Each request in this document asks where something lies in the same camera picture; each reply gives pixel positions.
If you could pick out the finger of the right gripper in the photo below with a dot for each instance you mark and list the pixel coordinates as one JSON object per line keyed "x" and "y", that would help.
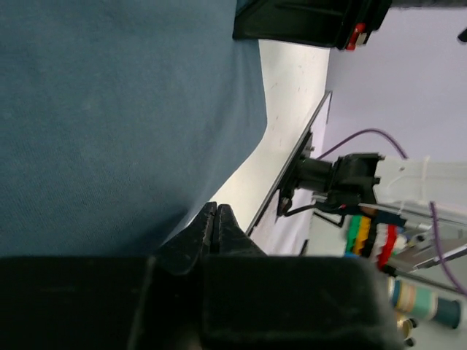
{"x": 340, "y": 24}

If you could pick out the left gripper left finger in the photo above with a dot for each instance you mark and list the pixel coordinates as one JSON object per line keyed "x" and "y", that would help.
{"x": 151, "y": 302}

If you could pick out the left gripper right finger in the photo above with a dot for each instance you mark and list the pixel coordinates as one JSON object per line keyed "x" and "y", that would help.
{"x": 255, "y": 301}

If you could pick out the blue t shirt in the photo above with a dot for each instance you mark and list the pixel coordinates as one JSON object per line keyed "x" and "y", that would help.
{"x": 120, "y": 120}

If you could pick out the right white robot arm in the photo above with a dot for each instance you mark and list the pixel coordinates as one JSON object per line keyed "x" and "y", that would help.
{"x": 355, "y": 180}

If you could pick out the coloured tape rolls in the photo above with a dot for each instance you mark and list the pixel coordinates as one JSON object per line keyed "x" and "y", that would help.
{"x": 425, "y": 304}

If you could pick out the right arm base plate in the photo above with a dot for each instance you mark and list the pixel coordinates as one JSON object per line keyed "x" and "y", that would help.
{"x": 270, "y": 230}

